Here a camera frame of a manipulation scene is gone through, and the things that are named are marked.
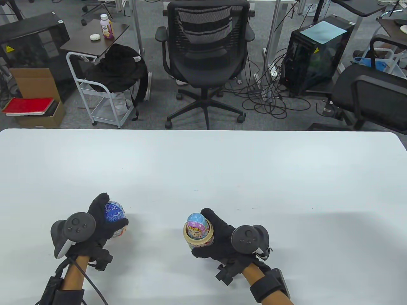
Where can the person's right hand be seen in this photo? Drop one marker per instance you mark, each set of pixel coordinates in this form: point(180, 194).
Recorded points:
point(222, 244)

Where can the person's left hand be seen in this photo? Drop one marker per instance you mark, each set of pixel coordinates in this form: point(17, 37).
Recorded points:
point(101, 232)

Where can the large floral Russian doll base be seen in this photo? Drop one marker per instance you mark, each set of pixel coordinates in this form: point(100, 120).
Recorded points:
point(202, 245)

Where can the large blue Russian doll head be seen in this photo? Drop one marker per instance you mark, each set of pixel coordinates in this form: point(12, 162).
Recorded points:
point(113, 213)

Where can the medium pink Russian doll head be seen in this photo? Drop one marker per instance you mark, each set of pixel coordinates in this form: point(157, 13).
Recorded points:
point(197, 224)

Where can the person's right forearm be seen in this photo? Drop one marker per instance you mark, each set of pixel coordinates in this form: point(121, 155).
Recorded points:
point(254, 273)

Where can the person's left forearm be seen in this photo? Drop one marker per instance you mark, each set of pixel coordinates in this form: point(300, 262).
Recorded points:
point(74, 273)

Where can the black round tracking controller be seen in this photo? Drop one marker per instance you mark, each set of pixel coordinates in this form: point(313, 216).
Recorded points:
point(79, 227)
point(246, 238)

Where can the white metal cart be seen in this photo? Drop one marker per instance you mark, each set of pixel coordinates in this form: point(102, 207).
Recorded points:
point(108, 116)

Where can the black book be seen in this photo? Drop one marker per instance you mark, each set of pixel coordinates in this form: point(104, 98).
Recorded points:
point(52, 107)

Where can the red notebook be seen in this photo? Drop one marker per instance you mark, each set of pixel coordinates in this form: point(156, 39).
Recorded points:
point(27, 105)

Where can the black backpack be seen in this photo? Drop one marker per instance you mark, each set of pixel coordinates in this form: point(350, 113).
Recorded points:
point(117, 70)

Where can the cardboard box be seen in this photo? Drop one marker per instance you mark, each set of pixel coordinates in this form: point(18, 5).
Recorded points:
point(35, 82)

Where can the white power strip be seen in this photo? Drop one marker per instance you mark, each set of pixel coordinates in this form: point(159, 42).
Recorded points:
point(258, 79)

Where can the black mesh office chair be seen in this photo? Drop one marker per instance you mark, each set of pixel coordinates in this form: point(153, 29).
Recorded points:
point(206, 70)

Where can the dark side table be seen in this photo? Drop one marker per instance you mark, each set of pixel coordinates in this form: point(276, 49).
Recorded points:
point(391, 27)
point(95, 46)

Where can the white round case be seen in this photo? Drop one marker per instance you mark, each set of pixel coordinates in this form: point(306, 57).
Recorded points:
point(94, 37)

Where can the black computer tower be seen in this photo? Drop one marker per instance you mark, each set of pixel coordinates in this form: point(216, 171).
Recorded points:
point(305, 63)

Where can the purple label drink bottle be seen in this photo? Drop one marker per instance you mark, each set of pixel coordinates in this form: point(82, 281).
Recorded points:
point(107, 30)

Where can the black cabinet with yellow sticker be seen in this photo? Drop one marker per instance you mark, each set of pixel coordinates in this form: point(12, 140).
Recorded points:
point(28, 41)

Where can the black padded office chair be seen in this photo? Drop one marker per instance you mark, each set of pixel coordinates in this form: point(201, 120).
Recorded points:
point(375, 92)

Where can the grey desk leg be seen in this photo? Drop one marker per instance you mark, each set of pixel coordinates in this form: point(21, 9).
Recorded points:
point(273, 31)

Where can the teal paper sheet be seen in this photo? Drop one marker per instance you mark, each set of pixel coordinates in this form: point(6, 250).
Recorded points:
point(322, 31)

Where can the blue bag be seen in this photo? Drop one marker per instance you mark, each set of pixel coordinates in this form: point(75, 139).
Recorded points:
point(380, 65)

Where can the black desk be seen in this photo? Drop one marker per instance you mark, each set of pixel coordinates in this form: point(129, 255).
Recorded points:
point(365, 8)

